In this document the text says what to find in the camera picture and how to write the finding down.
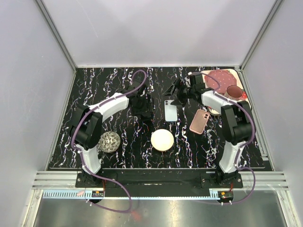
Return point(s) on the left aluminium frame post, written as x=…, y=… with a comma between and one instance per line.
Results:
x=45, y=13

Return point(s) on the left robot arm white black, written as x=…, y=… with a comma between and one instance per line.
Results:
x=86, y=122

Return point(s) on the leaf patterned bowl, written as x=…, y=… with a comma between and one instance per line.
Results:
x=109, y=142

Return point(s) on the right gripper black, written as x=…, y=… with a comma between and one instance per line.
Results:
x=180, y=101

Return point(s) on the white round bowl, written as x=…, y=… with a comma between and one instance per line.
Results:
x=162, y=140

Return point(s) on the right aluminium frame post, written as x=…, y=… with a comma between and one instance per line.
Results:
x=270, y=16

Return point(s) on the aluminium front rail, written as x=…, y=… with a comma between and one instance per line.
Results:
x=264, y=180

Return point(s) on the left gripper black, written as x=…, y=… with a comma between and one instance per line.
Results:
x=147, y=108

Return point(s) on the pink phone case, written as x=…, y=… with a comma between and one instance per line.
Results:
x=199, y=121

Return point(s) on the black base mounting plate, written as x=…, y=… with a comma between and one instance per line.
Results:
x=112, y=187

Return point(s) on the pink mug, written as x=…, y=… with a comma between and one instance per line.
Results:
x=235, y=93

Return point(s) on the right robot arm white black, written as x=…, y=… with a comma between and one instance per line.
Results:
x=237, y=121

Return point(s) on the cream rectangular tray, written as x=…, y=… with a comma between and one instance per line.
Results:
x=239, y=84

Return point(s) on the white cable duct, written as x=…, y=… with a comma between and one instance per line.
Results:
x=89, y=194

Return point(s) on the aluminium frame post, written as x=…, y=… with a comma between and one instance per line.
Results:
x=45, y=13
x=270, y=16

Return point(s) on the pink dotted plate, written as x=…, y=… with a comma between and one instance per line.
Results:
x=220, y=80

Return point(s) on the light blue smartphone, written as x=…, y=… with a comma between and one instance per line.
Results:
x=170, y=111

